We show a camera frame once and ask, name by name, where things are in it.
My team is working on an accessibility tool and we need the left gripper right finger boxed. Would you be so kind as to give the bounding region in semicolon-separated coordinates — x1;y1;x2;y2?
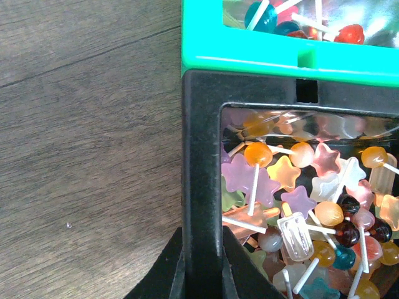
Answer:
222;226;285;299

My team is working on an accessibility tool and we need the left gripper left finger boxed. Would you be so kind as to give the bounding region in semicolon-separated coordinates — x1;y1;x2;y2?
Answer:
124;227;185;299

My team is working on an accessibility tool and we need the green candy bin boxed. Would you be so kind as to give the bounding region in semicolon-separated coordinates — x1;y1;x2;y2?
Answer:
181;1;398;87

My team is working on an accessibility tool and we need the black candy bin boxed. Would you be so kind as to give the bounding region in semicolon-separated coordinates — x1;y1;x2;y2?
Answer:
182;70;398;298

